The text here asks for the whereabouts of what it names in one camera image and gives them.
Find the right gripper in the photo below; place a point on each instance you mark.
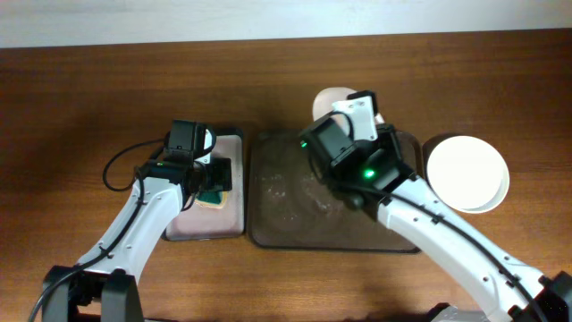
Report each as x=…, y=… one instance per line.
x=385, y=140

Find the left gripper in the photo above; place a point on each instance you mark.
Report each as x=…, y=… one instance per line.
x=221, y=174

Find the green and yellow sponge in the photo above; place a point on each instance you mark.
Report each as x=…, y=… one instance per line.
x=212, y=199

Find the pink plate with red stain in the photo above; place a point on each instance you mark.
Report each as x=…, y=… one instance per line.
x=325, y=98

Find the white plate with red stain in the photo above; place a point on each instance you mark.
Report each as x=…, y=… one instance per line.
x=460, y=164

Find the pale green plate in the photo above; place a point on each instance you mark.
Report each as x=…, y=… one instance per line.
x=478, y=202

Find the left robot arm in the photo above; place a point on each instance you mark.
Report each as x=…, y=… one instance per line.
x=103, y=284

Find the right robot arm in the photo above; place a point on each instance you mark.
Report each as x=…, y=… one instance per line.
x=505, y=288

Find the small black tray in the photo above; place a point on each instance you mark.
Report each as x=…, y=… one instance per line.
x=239, y=134

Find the large brown serving tray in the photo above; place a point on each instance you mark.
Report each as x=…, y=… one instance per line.
x=288, y=209

